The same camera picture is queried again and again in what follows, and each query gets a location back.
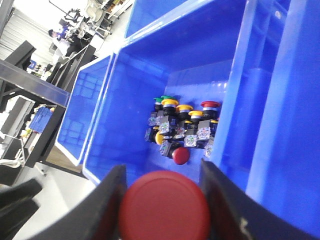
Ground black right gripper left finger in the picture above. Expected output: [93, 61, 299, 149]
[31, 165, 127, 240]

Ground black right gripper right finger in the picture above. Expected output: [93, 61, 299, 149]
[200, 159, 314, 240]

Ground red mushroom push button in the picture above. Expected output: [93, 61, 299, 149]
[118, 170, 210, 240]

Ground blue crate front left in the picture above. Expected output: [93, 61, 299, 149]
[246, 0, 320, 239]

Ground blue crate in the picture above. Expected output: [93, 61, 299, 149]
[55, 53, 115, 166]
[84, 0, 277, 189]
[246, 0, 320, 239]

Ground red button lying in crate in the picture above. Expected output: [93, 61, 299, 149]
[159, 140, 190, 165]

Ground red button standing in crate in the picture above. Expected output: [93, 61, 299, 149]
[200, 100, 221, 120]

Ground green button in crate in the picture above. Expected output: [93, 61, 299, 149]
[153, 97, 164, 112]

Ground yellow button in crate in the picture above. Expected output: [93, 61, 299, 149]
[161, 98, 179, 117]

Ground blue crate rear right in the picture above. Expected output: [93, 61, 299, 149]
[55, 53, 115, 166]

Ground blue crate front right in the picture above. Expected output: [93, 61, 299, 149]
[84, 0, 277, 189]

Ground person in white shirt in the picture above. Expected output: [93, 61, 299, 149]
[48, 29, 75, 57]

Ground black metal workbench frame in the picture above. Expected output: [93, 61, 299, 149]
[0, 40, 70, 186]

